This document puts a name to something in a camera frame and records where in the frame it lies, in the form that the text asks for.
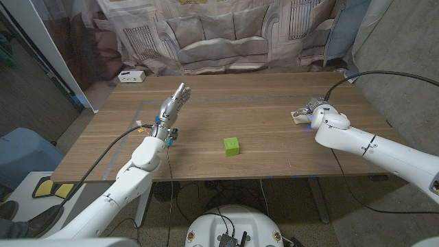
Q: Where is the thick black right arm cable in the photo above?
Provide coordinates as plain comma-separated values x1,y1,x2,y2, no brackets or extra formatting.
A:
324,70,439,102

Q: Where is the blue chair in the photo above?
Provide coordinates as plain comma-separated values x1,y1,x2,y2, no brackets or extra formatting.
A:
0,127,66,196

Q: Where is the black round floor device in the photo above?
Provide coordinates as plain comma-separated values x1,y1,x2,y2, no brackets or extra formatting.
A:
153,180,181,203

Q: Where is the white robot torso base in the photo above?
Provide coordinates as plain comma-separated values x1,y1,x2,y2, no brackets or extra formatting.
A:
185,204,285,247

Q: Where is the printed sofa room backdrop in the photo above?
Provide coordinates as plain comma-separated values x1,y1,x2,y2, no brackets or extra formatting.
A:
30,0,373,113

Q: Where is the black floor cable bundle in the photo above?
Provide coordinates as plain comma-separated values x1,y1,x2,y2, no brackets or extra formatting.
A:
174,180,272,227

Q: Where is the white partition post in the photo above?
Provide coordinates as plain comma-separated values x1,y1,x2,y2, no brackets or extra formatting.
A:
0,0,99,113

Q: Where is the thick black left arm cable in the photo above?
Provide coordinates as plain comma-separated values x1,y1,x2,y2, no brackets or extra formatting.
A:
34,123,155,237

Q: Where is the white power strip box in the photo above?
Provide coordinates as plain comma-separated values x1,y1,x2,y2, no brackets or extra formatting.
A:
117,70,147,84

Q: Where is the blue jeans leg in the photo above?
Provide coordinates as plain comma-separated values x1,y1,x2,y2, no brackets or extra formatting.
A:
0,219,30,239

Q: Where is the grey table leg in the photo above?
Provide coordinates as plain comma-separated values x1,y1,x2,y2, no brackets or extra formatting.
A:
307,177,331,224

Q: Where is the pale yellow sponge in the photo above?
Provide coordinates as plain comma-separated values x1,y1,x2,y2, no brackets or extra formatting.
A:
290,110,313,125

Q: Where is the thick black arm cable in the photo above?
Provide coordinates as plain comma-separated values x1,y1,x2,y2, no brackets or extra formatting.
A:
324,70,439,102
34,123,155,237

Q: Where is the thin black left wrist cable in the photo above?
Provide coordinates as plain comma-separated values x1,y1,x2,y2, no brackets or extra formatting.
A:
165,145,174,247

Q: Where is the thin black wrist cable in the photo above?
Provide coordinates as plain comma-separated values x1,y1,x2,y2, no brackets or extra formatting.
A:
329,148,439,215
165,145,174,247

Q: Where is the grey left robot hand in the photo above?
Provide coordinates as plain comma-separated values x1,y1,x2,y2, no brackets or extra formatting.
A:
150,82,192,141

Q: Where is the black shoe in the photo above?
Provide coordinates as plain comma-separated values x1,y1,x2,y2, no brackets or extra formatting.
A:
0,200,20,220
27,204,65,237

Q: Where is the white mat with yellow footprints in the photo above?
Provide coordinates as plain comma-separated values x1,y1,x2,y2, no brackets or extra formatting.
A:
5,171,86,222

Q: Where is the white table leg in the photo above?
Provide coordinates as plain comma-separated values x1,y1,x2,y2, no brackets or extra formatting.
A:
134,181,154,228

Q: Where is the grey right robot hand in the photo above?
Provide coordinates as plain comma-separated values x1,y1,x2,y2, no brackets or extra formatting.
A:
292,97,330,119

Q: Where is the grey hanging cloth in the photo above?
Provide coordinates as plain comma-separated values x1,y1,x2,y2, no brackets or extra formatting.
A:
344,0,395,84

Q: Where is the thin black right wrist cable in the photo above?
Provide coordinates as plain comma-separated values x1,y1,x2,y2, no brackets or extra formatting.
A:
329,148,439,215

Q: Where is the green cube block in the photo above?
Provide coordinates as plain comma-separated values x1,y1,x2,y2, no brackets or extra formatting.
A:
223,137,241,158

